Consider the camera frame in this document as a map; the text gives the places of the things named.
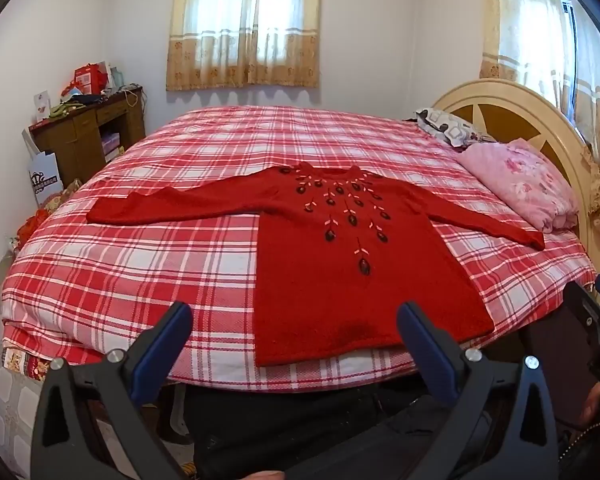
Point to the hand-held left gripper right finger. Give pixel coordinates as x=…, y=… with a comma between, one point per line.
x=425, y=347

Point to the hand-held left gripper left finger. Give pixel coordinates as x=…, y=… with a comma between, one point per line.
x=166, y=340

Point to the red knitted sweater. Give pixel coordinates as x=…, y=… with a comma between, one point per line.
x=340, y=270

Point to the person's right hand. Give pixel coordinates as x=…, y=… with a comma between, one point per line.
x=592, y=405

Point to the red plaid bed blanket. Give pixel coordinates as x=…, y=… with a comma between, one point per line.
x=155, y=270

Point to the red cartoon print bedsheet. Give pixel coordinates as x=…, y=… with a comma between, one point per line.
x=35, y=362

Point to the person's dark pants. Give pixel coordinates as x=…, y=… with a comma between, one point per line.
x=280, y=425

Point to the pink floral pillow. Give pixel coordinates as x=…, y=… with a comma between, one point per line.
x=520, y=185

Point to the red plastic bag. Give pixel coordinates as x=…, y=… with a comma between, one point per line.
x=32, y=225

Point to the floral cloth bag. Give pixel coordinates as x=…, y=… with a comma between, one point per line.
x=62, y=195

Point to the stacked boxes in desk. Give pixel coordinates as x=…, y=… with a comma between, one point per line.
x=111, y=146

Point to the white printed paper bag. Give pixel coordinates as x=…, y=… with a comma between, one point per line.
x=45, y=177

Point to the cream wooden headboard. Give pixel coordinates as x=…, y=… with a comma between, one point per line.
x=525, y=110

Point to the brown wooden desk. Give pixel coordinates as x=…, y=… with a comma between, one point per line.
x=77, y=145

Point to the grey patterned pillow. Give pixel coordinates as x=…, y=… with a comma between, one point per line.
x=450, y=127

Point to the green bananas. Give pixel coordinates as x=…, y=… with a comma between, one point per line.
x=65, y=109

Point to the dark cloth on desk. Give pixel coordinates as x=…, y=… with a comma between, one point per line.
x=87, y=100

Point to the white card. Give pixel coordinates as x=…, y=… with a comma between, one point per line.
x=41, y=105

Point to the red gift box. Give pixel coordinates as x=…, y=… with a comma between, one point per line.
x=91, y=79

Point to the beige sheer window curtain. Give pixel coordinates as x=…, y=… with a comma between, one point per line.
x=530, y=25
x=245, y=35

